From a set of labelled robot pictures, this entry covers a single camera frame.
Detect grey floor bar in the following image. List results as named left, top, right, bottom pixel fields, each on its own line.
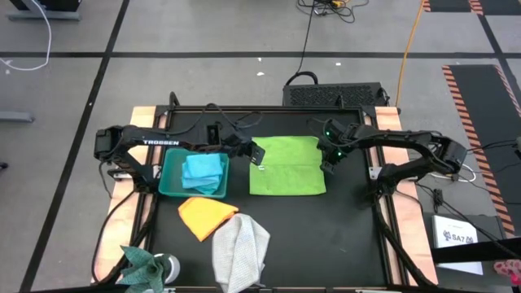
left=0, top=111, right=38, bottom=124

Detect black table frame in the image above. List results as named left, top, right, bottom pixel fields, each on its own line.
left=138, top=92, right=439, bottom=293

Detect light blue microfiber towel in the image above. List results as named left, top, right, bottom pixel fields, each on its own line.
left=182, top=153, right=225, bottom=190

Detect large black hazard-striped mat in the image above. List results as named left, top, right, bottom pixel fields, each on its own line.
left=441, top=63, right=521, bottom=240

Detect pink object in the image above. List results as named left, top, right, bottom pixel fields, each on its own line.
left=493, top=260, right=521, bottom=286

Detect orange microfiber towel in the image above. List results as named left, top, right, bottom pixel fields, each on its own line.
left=177, top=196, right=240, bottom=243

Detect green microfiber towel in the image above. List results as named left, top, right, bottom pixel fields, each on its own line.
left=248, top=135, right=327, bottom=197

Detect small black hazard-striped mat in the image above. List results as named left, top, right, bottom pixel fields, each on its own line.
left=421, top=0, right=521, bottom=17

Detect grey microfiber towel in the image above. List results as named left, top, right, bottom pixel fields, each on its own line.
left=211, top=212, right=271, bottom=293

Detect grey desk foot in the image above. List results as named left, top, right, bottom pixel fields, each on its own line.
left=5, top=10, right=81, bottom=22

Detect white cable loop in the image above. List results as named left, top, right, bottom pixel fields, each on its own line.
left=431, top=164, right=477, bottom=183

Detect teal plastic bin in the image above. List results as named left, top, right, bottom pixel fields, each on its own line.
left=157, top=147, right=230, bottom=199

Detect orange-yellow cable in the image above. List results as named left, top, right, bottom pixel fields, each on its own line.
left=394, top=0, right=427, bottom=108

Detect black cable bundle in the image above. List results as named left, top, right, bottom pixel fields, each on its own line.
left=367, top=187, right=435, bottom=288
left=91, top=186, right=160, bottom=286

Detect grey round roll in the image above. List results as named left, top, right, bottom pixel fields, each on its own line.
left=153, top=252, right=182, bottom=285

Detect black cable tangle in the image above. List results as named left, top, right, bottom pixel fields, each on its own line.
left=296, top=0, right=370, bottom=24

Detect teal paper plant ornament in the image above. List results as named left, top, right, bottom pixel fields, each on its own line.
left=116, top=245, right=173, bottom=293

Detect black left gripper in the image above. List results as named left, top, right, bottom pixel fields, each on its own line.
left=205, top=123, right=266, bottom=166

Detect white floor cable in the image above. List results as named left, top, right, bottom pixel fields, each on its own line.
left=0, top=0, right=53, bottom=72

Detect black camera mount beam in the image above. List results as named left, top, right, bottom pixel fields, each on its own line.
left=430, top=237, right=521, bottom=265

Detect black floor cable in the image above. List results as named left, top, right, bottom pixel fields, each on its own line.
left=284, top=0, right=319, bottom=86

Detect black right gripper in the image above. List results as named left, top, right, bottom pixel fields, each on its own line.
left=316, top=118, right=361, bottom=175

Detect black computer case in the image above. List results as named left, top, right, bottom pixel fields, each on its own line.
left=282, top=82, right=388, bottom=108

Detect white SA7 sign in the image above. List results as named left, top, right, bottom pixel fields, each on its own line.
left=431, top=214, right=484, bottom=276

